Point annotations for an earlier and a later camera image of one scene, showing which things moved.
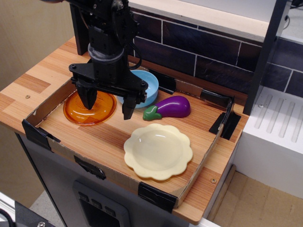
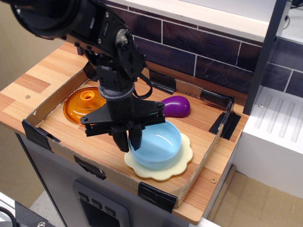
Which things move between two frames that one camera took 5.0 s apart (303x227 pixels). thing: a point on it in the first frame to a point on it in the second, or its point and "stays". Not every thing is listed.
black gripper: x=111 y=74 to x=120 y=113
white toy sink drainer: x=270 y=149 stays
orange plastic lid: x=104 y=108 stays
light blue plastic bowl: x=152 y=91 to x=160 y=146
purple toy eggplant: x=173 y=107 stays
